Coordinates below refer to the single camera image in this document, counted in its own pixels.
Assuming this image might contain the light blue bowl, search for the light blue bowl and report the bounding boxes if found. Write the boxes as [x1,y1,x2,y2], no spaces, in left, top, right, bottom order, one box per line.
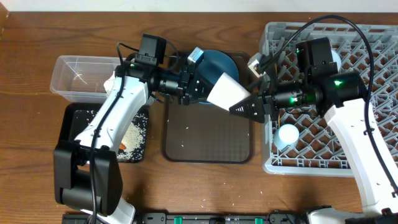
[331,49,341,72]

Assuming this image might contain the grey dishwasher rack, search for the grey dishwasher rack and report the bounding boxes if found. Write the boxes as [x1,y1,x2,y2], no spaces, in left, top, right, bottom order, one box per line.
[259,22,397,177]

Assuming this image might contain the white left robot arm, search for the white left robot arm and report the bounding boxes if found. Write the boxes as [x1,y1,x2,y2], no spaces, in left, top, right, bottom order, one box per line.
[53,62,204,223]

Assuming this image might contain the dark blue plate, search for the dark blue plate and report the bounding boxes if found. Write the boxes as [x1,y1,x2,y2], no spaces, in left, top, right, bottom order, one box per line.
[187,47,239,104]

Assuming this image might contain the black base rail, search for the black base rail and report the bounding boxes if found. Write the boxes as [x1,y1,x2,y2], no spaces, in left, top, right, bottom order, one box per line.
[62,205,364,224]

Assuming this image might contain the pile of white rice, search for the pile of white rice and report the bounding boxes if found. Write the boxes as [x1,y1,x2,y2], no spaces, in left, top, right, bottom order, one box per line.
[74,108,147,162]

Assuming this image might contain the orange carrot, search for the orange carrot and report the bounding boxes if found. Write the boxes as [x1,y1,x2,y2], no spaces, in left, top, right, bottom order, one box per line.
[119,143,126,150]

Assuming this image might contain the brown serving tray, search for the brown serving tray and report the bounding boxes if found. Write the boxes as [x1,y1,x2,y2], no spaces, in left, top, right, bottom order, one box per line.
[162,50,254,164]

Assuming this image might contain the pink cup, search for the pink cup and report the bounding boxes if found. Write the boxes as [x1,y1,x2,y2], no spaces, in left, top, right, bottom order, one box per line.
[206,73,251,111]

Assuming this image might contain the black plastic tray bin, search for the black plastic tray bin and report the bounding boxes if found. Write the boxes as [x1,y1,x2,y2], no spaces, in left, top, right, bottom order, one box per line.
[57,102,149,164]

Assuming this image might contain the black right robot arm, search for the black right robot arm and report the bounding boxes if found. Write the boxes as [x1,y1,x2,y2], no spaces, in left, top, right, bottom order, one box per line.
[229,60,397,223]

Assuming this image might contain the light blue cup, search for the light blue cup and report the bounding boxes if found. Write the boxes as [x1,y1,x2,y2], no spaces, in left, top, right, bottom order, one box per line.
[273,124,299,150]

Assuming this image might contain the white tissue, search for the white tissue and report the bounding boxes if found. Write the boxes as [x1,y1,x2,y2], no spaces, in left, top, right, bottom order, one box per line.
[103,79,114,95]

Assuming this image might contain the clear plastic bin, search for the clear plastic bin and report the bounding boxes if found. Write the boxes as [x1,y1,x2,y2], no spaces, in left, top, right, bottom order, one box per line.
[50,55,120,103]

